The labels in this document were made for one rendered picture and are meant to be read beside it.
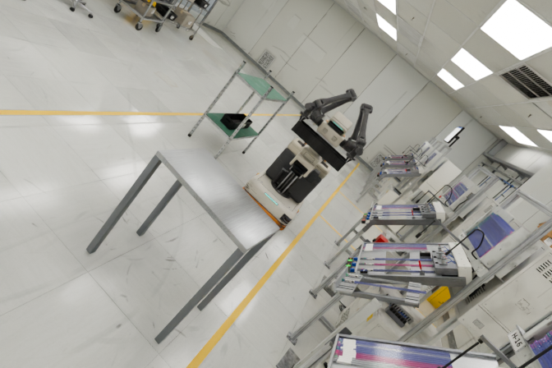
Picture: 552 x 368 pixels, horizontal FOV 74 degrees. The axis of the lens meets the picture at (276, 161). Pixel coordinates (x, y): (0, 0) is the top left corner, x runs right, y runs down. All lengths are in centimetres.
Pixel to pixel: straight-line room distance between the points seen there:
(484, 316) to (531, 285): 35
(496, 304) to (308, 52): 993
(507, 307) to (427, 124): 886
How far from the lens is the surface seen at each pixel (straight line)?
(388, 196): 739
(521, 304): 289
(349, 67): 1152
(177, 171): 197
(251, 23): 1257
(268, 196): 389
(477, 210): 416
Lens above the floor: 172
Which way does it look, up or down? 17 degrees down
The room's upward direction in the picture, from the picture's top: 41 degrees clockwise
